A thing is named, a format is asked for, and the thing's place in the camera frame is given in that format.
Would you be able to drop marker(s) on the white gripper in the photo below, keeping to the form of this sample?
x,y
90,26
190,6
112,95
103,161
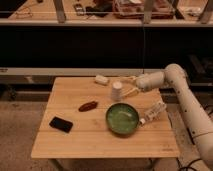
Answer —
x,y
142,82

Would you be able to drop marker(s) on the clear plastic bottle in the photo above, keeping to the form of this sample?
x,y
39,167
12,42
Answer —
x,y
151,113

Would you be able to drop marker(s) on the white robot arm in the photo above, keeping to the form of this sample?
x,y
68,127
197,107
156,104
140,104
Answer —
x,y
196,119

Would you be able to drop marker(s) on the green ceramic bowl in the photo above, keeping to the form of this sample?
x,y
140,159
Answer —
x,y
122,119

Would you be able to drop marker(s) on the white paper cup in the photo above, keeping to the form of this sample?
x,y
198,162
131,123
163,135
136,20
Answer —
x,y
116,91

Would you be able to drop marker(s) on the white rectangular block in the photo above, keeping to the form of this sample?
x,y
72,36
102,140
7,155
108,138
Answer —
x,y
102,80

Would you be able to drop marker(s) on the brown sausage-shaped object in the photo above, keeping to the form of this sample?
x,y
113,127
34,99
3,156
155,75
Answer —
x,y
88,106

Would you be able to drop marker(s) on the wooden table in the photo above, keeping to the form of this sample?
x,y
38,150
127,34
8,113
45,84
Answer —
x,y
90,137

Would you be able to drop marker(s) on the clear tray on shelf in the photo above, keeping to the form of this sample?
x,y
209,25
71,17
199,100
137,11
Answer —
x,y
135,9

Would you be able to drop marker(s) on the black smartphone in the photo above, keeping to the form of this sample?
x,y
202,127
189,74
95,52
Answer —
x,y
61,124

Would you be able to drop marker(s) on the dark remote on shelf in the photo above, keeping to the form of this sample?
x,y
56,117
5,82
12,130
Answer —
x,y
79,9

